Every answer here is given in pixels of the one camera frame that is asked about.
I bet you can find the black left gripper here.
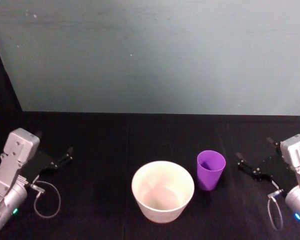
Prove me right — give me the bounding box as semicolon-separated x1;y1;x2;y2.
20;129;74;182

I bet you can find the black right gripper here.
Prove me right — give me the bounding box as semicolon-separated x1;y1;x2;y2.
235;137;300;194

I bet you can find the purple plastic cup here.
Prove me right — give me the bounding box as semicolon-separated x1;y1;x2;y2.
196;149;227;192

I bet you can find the black table cloth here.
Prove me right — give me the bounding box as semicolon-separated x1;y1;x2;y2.
0;27;300;240

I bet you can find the white paper bucket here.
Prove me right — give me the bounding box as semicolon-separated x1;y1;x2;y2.
131;160;195;224

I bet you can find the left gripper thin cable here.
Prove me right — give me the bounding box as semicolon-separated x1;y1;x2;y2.
29;180;62;219

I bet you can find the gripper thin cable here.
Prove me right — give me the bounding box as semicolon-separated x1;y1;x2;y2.
267;189;284;231
29;180;62;219

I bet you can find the right gripper thin cable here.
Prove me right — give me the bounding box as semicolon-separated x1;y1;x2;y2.
267;189;284;231

